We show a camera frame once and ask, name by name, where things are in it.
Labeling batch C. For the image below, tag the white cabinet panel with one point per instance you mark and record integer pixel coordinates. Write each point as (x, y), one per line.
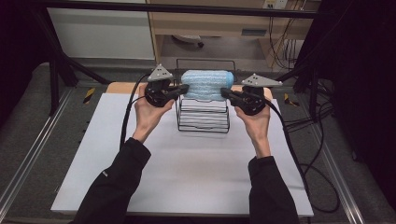
(99, 34)

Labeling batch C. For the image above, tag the black curtain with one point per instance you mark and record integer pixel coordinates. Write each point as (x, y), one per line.
(18, 46)
(364, 77)

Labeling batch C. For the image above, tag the yellow black tape strip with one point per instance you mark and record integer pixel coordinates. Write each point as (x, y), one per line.
(291, 100)
(89, 95)

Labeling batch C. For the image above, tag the aluminium rail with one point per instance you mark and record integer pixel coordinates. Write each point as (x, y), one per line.
(31, 155)
(339, 180)

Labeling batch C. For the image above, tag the grey chair base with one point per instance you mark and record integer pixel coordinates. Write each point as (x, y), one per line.
(188, 39)

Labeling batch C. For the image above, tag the black metal stand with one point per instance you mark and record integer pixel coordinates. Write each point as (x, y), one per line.
(56, 77)
(313, 93)

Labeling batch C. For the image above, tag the black metal frame bar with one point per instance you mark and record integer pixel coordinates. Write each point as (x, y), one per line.
(174, 8)

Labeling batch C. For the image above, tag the light wooden desk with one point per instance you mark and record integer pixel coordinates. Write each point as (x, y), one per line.
(218, 21)

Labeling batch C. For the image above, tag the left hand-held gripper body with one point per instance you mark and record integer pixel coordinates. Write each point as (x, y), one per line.
(157, 91)

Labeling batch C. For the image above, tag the person's left hand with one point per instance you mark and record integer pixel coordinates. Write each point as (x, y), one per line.
(149, 116)

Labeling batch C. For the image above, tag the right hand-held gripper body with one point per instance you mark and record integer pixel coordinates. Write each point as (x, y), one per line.
(253, 101)

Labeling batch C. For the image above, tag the white power strip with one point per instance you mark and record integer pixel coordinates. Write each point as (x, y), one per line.
(275, 3)

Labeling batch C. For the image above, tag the blue striped fluffy towel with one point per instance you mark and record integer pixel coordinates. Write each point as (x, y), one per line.
(207, 84)

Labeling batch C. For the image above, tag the person's right hand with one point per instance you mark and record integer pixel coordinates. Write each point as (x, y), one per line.
(257, 127)

